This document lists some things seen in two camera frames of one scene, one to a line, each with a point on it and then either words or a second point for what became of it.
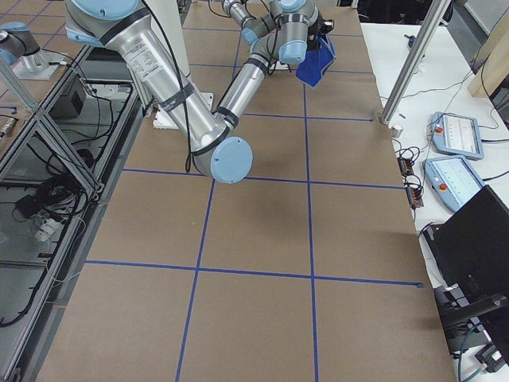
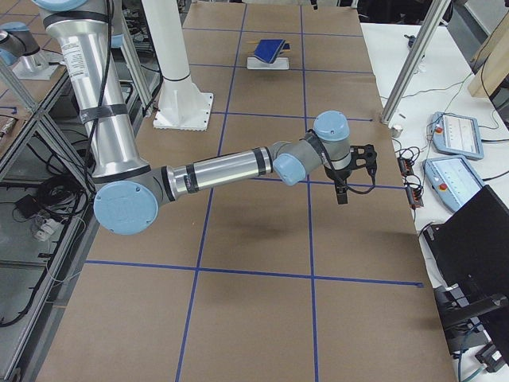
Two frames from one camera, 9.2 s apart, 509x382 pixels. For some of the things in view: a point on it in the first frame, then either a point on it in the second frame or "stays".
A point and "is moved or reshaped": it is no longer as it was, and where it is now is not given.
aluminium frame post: [428, 32] stays
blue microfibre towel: [316, 62] is moved or reshaped
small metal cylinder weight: [395, 132] stays
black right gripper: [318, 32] → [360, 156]
